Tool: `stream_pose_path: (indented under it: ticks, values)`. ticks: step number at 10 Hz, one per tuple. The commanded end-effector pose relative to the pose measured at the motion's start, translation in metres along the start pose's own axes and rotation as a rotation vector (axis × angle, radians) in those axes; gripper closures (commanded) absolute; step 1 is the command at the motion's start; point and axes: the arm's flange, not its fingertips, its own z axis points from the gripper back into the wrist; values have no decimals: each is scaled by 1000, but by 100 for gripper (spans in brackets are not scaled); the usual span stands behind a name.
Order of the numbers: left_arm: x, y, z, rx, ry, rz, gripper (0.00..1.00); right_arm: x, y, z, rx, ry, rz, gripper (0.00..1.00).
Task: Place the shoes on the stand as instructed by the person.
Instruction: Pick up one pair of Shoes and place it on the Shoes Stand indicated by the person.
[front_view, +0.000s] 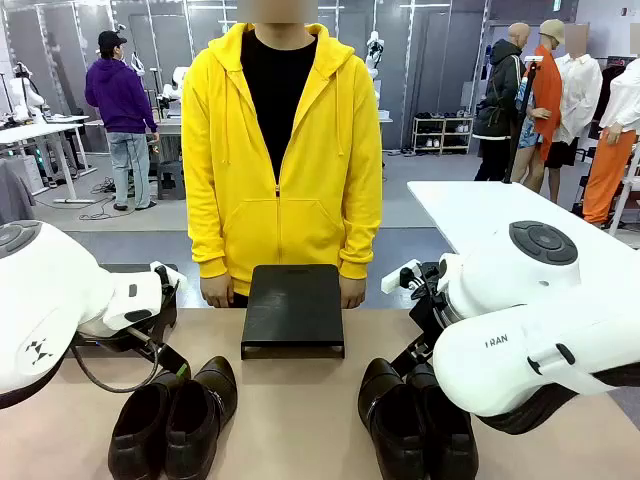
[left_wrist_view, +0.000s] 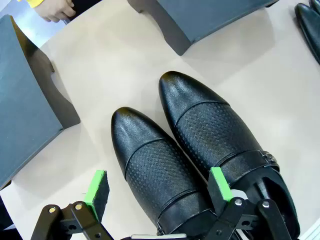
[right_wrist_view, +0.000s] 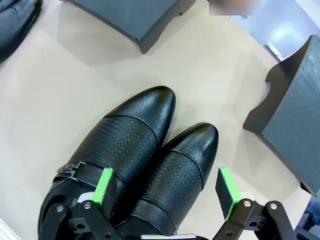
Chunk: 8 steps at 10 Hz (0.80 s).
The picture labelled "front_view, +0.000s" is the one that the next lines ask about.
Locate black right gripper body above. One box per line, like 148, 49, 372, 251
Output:
408, 261, 452, 352

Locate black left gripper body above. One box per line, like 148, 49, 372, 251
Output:
73, 324, 162, 358

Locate person's right forearm yellow sleeve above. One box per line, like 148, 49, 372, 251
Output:
181, 164, 232, 279

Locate person's left forearm yellow sleeve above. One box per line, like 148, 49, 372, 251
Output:
338, 164, 384, 281

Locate black shoe stand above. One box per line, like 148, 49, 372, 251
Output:
98, 262, 180, 347
240, 263, 346, 361

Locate white shoe rack with shoes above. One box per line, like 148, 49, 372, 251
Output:
412, 112, 475, 155

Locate person in yellow hoodie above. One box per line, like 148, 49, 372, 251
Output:
180, 0, 384, 310

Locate person in purple hoodie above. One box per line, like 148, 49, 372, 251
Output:
83, 29, 161, 212

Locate person's left hand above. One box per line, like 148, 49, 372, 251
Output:
339, 275, 368, 310

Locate person's right hand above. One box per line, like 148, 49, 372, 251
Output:
199, 274, 236, 309

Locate white side table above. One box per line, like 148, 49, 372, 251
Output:
406, 179, 640, 251

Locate grey plastic stool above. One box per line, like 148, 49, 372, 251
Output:
156, 159, 187, 201

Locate grey cloth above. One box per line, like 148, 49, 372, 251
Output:
0, 158, 37, 226

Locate mannequin in black jacket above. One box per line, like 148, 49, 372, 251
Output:
472, 22, 532, 182

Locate white background desk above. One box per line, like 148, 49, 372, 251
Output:
0, 121, 99, 205

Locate mannequin in orange vest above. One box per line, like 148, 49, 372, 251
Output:
509, 18, 567, 194

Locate mannequin in orange trousers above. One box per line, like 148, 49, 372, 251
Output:
582, 62, 640, 227

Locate figure in white shirt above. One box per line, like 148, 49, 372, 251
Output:
543, 22, 605, 204

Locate white humanoid robot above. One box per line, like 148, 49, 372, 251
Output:
8, 62, 47, 125

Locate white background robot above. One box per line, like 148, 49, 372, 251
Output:
366, 29, 387, 82

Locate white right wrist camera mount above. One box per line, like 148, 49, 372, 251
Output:
381, 258, 422, 295

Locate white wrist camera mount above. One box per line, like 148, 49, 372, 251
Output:
149, 261, 188, 292
381, 258, 422, 295

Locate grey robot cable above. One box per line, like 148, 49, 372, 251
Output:
71, 327, 164, 394

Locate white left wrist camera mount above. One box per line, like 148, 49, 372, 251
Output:
149, 261, 188, 292

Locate black arm cable sleeve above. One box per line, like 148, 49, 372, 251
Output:
477, 374, 640, 436

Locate black floor cables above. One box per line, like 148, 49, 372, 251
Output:
78, 177, 139, 221

